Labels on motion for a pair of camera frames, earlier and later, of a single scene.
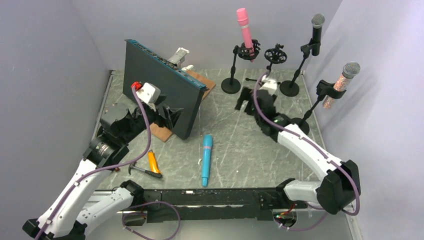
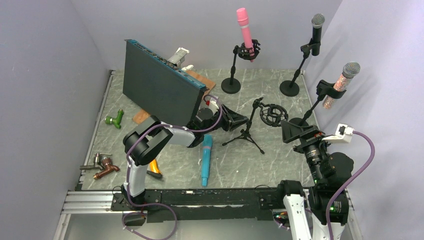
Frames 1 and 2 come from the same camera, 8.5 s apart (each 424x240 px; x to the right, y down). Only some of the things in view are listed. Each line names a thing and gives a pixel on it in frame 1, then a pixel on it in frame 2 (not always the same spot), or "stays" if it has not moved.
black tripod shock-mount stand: x=273 y=56 to x=272 y=114
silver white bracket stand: x=179 y=57 stays
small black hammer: x=156 y=174 stays
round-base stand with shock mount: x=231 y=85 stays
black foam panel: x=142 y=65 stays
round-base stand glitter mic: x=323 y=88 stays
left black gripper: x=172 y=115 to x=232 y=120
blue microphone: x=207 y=150 stays
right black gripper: x=245 y=95 to x=291 y=131
